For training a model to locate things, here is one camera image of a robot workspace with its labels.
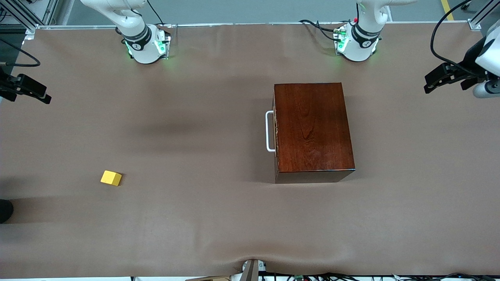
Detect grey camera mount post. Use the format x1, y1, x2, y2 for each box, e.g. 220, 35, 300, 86
240, 259, 267, 281

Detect brown table cover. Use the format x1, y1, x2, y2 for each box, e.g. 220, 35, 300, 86
0, 23, 500, 279

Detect black right base cable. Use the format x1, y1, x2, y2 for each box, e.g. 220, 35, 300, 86
146, 0, 164, 26

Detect dark wooden cabinet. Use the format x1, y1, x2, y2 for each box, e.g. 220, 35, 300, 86
272, 82, 356, 184

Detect black round object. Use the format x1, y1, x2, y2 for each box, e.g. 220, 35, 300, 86
0, 199, 14, 224

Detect aluminium frame struts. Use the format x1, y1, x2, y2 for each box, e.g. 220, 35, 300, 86
0, 0, 75, 35

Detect aluminium frame strut with bracket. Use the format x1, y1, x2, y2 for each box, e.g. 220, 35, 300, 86
467, 0, 500, 31

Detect yellow wooden block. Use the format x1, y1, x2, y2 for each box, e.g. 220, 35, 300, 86
100, 170, 122, 187

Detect black left base cables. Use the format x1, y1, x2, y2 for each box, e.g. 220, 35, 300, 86
299, 19, 352, 41

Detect wooden drawer with white handle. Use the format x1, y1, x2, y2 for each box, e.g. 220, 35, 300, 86
266, 110, 278, 153

